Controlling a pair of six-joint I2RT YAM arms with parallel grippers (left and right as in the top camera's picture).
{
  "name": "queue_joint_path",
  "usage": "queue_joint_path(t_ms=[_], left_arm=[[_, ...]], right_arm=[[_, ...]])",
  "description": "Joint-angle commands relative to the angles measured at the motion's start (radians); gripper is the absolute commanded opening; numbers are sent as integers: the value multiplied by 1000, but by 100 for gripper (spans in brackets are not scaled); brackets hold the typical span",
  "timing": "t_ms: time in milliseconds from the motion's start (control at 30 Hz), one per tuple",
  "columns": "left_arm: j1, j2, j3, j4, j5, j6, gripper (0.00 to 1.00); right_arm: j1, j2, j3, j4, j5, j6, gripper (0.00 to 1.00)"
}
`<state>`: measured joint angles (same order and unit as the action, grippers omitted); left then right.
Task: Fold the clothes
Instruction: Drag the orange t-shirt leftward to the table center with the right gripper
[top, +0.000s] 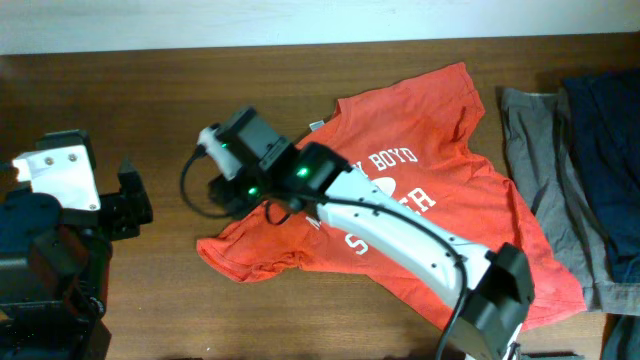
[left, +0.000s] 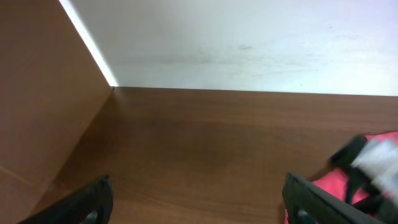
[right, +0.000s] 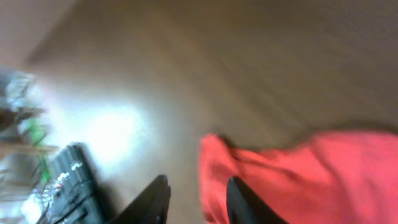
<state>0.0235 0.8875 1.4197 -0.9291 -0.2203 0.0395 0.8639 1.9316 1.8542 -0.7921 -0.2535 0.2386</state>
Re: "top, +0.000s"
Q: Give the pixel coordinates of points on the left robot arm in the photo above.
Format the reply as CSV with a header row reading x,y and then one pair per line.
x,y
57,236

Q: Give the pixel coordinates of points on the grey garment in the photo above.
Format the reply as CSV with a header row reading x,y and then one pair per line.
x,y
537,132

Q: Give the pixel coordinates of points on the red printed t-shirt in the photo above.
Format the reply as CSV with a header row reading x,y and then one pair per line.
x,y
411,140

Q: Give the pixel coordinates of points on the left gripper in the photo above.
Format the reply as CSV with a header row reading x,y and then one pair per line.
x,y
130,207

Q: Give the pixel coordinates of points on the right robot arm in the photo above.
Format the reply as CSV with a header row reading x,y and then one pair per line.
x,y
489,292

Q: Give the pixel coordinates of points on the navy blue garment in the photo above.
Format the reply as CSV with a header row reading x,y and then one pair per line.
x,y
604,112

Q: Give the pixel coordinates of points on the blue-grey garment at corner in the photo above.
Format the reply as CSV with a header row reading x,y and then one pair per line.
x,y
623,340

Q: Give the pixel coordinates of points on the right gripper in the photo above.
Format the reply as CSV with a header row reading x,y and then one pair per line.
x,y
228,196

